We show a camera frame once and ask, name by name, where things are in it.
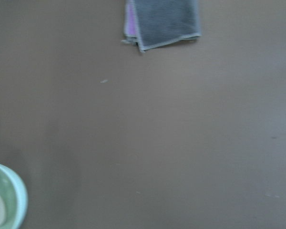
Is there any mint green bowl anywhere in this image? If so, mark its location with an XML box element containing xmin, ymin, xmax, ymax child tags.
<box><xmin>0</xmin><ymin>164</ymin><xmax>28</xmax><ymax>229</ymax></box>

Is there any grey folded cloth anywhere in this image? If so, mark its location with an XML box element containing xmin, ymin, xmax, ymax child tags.
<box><xmin>122</xmin><ymin>0</ymin><xmax>201</xmax><ymax>52</ymax></box>

